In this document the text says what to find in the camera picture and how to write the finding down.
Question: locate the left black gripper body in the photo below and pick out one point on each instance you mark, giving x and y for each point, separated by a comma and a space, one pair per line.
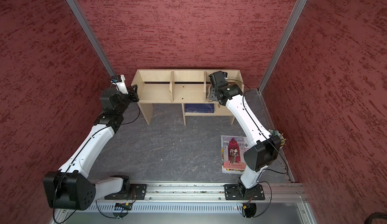
132, 96

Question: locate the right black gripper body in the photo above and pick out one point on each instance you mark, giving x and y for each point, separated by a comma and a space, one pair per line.
214, 95

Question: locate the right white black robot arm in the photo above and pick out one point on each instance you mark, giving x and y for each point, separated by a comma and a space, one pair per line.
263, 147

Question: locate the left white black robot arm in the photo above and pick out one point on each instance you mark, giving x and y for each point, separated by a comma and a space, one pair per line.
69, 186

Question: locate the light wooden bookshelf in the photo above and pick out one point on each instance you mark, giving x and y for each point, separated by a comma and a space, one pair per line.
176, 86

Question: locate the blue book on shelf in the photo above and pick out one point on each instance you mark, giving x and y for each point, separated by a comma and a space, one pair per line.
199, 108

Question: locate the red illustrated picture book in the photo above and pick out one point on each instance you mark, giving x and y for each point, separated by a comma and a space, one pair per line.
233, 149

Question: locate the green cup of pencils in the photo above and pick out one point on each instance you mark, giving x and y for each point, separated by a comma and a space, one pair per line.
280, 135

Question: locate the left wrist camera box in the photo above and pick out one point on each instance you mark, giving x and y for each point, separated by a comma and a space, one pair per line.
119, 82

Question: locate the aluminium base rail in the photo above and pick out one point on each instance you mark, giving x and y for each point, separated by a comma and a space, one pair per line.
287, 200

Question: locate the left aluminium corner post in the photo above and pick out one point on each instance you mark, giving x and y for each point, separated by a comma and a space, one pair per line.
85, 25

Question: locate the aluminium corner post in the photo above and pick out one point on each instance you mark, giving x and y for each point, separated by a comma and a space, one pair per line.
85, 25
289, 27

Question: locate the right aluminium corner post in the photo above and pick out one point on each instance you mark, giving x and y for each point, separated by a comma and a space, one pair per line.
289, 27

